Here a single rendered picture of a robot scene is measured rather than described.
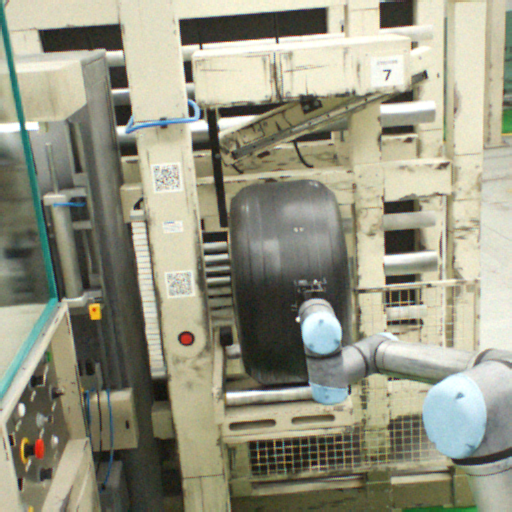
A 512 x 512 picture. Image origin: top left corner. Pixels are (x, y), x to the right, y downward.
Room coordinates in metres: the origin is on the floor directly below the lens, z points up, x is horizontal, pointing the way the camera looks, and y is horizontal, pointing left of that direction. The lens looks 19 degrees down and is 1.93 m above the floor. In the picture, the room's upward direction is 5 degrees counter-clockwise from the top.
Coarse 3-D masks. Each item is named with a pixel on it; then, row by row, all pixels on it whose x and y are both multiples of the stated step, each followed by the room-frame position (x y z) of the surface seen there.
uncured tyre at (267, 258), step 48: (240, 192) 2.00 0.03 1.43; (288, 192) 1.93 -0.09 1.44; (240, 240) 1.82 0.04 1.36; (288, 240) 1.79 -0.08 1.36; (336, 240) 1.80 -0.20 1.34; (240, 288) 1.76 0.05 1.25; (288, 288) 1.73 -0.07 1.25; (336, 288) 1.73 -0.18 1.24; (240, 336) 1.77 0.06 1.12; (288, 336) 1.72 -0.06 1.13
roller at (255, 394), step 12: (288, 384) 1.86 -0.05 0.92; (300, 384) 1.85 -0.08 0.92; (228, 396) 1.84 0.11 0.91; (240, 396) 1.83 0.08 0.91; (252, 396) 1.83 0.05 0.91; (264, 396) 1.83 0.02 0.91; (276, 396) 1.83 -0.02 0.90; (288, 396) 1.83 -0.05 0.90; (300, 396) 1.83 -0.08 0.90; (312, 396) 1.84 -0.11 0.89
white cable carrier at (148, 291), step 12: (144, 228) 1.92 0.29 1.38; (144, 240) 1.92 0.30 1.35; (144, 252) 1.92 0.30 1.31; (144, 264) 1.92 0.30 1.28; (144, 276) 1.92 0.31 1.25; (144, 288) 1.92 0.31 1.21; (144, 300) 1.92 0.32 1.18; (144, 312) 1.93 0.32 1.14; (156, 312) 1.93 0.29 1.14; (156, 324) 1.92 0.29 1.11; (156, 336) 1.92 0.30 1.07; (156, 348) 1.92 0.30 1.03; (156, 360) 1.92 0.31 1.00; (156, 372) 1.92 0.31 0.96
